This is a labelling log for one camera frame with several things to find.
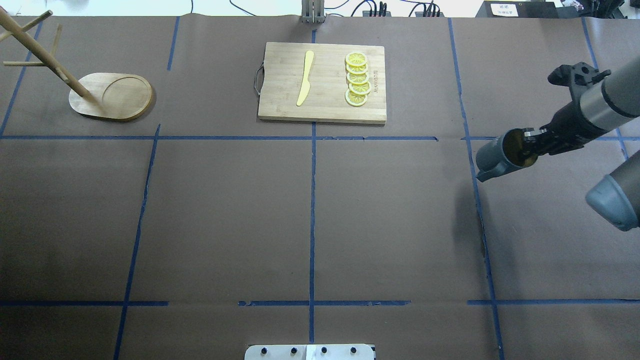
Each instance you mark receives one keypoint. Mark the grey cup yellow interior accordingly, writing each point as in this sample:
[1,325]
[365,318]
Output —
[501,156]

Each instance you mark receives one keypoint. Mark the lemon slice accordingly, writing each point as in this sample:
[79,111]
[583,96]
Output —
[360,88]
[356,59]
[357,79]
[361,69]
[355,99]

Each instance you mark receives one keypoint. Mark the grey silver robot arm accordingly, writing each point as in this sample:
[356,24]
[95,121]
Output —
[601,101]

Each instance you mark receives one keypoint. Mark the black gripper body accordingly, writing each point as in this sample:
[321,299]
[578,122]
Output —
[569,122]

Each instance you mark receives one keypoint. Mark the bamboo cutting board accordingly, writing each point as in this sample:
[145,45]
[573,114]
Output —
[283,64]

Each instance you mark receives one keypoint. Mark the yellow plastic knife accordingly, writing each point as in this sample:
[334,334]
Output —
[305,82]

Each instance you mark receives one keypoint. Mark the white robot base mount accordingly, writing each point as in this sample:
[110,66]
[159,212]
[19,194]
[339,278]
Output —
[335,351]

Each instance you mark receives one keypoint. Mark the wooden cup storage rack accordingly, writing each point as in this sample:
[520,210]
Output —
[104,95]

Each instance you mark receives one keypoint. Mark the black box with label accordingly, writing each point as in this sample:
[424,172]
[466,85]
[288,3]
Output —
[517,9]

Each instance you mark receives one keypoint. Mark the grey metal camera stand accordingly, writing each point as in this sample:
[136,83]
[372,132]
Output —
[313,11]

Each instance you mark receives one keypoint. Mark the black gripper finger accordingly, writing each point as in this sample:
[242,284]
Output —
[531,134]
[528,155]

